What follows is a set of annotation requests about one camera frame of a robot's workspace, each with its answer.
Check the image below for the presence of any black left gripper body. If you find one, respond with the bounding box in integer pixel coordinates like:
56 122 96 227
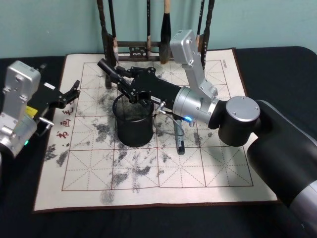
28 83 63 120

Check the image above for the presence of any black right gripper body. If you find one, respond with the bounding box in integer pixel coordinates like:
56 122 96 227
133 72 183 114

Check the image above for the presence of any dark wooden brush rack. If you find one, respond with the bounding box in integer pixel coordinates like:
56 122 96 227
96 0 216 89

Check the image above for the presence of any ink-stained gridded calligraphy mat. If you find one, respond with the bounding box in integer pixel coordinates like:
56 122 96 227
32 48 278 214

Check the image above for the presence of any thin dark calligraphy brush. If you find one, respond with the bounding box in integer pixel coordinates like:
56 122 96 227
108 0 120 63
146 0 153 60
196 0 206 48

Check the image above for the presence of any black mesh pen holder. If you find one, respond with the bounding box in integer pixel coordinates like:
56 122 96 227
112 95 156 148

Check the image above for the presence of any black cylindrical brush handle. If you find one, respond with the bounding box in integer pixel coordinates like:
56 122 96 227
97 59 117 77

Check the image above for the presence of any black table cloth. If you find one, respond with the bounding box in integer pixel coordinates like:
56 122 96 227
0 46 317 238

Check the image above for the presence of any large black-bristled calligraphy brush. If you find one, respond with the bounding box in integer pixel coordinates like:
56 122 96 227
159 0 172 65

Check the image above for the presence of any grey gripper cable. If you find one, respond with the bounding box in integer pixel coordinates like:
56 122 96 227
153 100 185 137

